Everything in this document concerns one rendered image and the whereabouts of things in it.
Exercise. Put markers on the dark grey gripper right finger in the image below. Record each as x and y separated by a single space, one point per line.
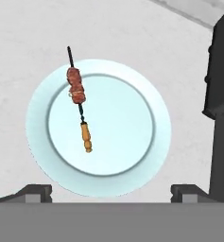
187 193

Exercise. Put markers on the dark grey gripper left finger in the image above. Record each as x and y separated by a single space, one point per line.
34 193

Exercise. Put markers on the pale blue round plate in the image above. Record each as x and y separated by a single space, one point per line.
116 132

